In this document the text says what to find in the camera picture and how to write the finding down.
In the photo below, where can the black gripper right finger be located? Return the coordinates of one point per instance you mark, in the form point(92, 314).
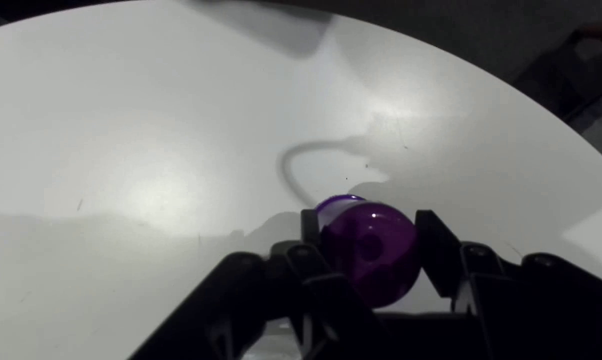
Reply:
point(536, 308)

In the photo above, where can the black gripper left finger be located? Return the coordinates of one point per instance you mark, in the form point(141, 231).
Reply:
point(229, 311)

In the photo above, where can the purple play-dough tub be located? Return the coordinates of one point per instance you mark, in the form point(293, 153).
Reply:
point(372, 244)

